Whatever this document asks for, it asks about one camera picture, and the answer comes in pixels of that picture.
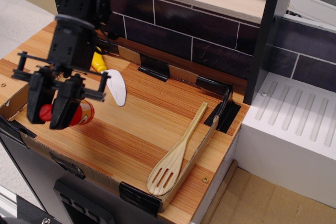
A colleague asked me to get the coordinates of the black cable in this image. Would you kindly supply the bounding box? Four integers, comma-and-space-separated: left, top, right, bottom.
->
96, 28, 119, 56

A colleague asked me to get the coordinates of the black control panel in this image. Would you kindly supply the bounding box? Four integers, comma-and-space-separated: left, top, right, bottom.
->
54, 181, 116, 224

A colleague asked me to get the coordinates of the white toy sink drainboard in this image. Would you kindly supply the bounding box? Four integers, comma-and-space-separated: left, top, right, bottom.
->
235, 73, 335, 207

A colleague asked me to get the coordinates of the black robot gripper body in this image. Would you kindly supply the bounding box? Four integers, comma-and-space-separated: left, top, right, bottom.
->
12, 15, 98, 91

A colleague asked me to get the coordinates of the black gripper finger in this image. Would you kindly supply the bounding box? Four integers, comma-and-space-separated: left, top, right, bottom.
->
27, 70, 55, 124
49, 74, 84, 130

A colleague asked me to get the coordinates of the wooden slotted spatula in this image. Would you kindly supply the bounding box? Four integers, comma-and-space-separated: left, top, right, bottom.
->
147, 102, 208, 196

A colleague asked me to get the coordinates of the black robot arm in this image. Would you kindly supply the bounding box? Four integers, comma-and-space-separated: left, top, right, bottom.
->
12, 0, 110, 130

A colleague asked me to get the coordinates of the yellow handled toy knife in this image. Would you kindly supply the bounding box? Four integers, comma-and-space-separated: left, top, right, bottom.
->
91, 47, 127, 107

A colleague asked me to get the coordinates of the cardboard fence with black tape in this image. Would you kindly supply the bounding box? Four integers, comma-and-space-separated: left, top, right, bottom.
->
0, 42, 242, 213

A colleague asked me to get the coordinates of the red yellow toy sauce bottle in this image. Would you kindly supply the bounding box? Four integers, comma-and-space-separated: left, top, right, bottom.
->
38, 100, 94, 127

